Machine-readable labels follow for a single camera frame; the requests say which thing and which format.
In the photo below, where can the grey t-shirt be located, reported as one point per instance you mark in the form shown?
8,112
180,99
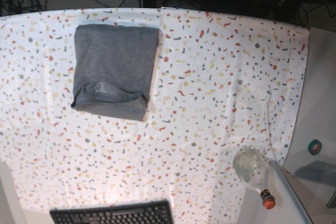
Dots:
113,73

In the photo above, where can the terrazzo pattern tablecloth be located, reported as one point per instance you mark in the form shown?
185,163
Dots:
220,82

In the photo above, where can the clear bottle with red cap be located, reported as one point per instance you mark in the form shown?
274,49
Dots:
251,167

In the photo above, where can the black keyboard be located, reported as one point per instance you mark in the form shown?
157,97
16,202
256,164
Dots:
149,212

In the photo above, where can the green tape roll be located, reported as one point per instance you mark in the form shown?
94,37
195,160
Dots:
314,147

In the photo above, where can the grey metal bar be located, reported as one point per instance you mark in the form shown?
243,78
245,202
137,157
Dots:
289,208

